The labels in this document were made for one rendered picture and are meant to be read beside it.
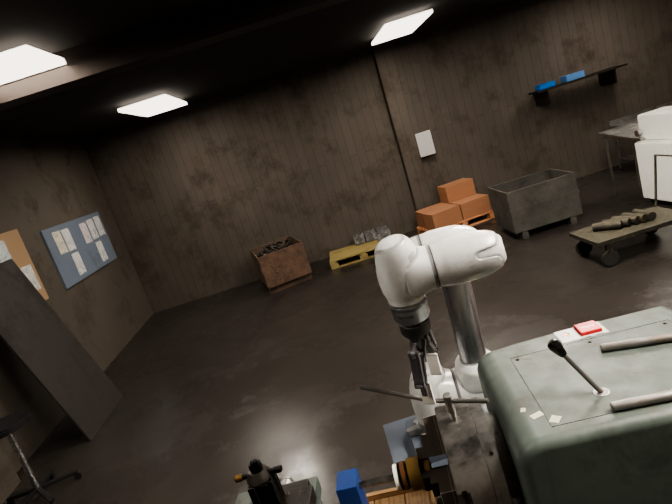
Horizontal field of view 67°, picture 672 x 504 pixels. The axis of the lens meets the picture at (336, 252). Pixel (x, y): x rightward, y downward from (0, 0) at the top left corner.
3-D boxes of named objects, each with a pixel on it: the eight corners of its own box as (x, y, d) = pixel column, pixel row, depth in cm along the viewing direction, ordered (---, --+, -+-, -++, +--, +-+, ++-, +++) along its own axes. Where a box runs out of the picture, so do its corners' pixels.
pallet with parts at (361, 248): (391, 239, 872) (386, 222, 865) (400, 249, 797) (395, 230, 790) (329, 259, 872) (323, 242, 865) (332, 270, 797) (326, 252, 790)
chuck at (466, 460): (478, 454, 159) (458, 376, 147) (510, 549, 130) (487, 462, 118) (450, 460, 160) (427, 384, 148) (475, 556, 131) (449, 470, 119)
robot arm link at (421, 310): (383, 309, 118) (390, 330, 120) (421, 307, 114) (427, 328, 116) (392, 288, 125) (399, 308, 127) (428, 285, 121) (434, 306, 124)
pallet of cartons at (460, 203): (480, 211, 872) (471, 174, 858) (500, 219, 785) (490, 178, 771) (415, 232, 872) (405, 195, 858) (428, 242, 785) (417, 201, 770)
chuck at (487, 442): (489, 451, 159) (470, 373, 146) (523, 546, 130) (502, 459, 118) (478, 454, 159) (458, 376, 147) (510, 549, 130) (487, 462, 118)
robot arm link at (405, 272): (386, 314, 115) (443, 299, 113) (368, 255, 109) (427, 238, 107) (383, 291, 125) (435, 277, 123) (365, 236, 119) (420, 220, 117)
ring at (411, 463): (425, 444, 144) (394, 451, 145) (429, 466, 135) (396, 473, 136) (433, 471, 146) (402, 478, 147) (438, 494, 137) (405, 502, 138)
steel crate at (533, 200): (494, 232, 729) (484, 188, 714) (557, 211, 730) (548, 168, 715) (518, 242, 651) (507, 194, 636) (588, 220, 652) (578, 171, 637)
